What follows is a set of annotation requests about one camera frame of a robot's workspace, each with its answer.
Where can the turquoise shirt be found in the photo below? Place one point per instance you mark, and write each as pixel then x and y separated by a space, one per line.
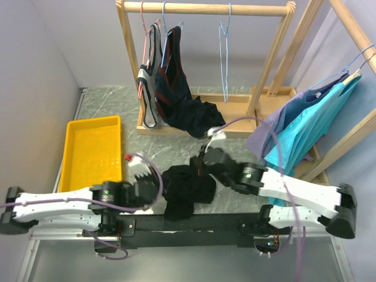
pixel 302 133

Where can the black tank top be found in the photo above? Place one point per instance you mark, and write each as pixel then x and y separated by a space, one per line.
pixel 183 188

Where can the wooden hanger on right rack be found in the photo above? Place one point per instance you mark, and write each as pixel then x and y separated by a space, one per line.
pixel 351 77

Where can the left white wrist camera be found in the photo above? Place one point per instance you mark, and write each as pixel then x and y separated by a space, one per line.
pixel 137 164

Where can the yellow plastic tray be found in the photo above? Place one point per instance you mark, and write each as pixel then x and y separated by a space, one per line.
pixel 92 153

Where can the white grey tank top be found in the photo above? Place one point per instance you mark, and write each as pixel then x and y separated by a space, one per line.
pixel 147 77

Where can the blue hanger on right rack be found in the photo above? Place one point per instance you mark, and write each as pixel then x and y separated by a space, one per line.
pixel 345 68

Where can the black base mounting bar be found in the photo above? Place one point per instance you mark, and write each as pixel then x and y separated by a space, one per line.
pixel 153 230

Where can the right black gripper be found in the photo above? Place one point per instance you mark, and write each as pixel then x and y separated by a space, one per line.
pixel 200 162

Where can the pink wire hanger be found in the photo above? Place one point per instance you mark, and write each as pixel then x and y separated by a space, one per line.
pixel 147 31

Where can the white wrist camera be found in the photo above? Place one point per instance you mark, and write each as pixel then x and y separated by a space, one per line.
pixel 137 164
pixel 217 138

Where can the purple shirt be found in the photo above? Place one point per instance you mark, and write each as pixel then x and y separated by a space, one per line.
pixel 260 142

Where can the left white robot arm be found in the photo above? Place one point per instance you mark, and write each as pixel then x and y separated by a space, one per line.
pixel 92 209

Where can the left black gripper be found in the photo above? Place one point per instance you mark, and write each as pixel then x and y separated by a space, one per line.
pixel 153 176

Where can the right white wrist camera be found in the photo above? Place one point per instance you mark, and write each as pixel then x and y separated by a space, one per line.
pixel 217 138

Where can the navy red-trimmed tank top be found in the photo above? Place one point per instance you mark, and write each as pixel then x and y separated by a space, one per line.
pixel 173 97

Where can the blue hanger with navy top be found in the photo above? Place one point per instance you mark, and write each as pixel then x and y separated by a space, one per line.
pixel 165 56

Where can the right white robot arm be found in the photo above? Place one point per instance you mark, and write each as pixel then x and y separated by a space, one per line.
pixel 312 205

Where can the blue wire hanger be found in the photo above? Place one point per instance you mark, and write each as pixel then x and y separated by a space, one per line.
pixel 224 62

